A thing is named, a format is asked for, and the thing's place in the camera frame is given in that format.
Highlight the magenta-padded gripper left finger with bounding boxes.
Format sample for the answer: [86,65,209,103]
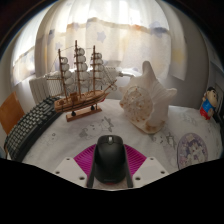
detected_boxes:
[53,144,101,189]

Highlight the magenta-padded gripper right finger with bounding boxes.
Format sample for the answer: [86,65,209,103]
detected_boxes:
[123,144,170,189]

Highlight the black computer mouse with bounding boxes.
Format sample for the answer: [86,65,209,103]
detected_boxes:
[94,134,128,185]

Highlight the round purple printed mouse pad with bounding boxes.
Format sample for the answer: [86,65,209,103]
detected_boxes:
[176,132,209,170]

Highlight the white printed tablecloth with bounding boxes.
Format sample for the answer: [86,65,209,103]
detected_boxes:
[21,98,224,192]

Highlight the large white conch shell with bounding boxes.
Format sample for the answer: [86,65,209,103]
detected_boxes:
[118,60,178,135]

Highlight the wooden model sailing ship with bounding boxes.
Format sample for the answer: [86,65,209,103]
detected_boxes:
[44,39,119,123]

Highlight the black mechanical keyboard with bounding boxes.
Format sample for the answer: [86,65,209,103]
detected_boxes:
[3,95,63,163]

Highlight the white radiator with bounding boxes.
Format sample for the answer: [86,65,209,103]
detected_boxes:
[28,66,129,105]

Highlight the wooden chair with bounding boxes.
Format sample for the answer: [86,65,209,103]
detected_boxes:
[0,91,26,136]

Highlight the cartoon boy figurine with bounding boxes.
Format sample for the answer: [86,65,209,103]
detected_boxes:
[199,86,220,121]

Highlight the white star-print curtain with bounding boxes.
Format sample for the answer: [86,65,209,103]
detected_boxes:
[11,0,188,85]

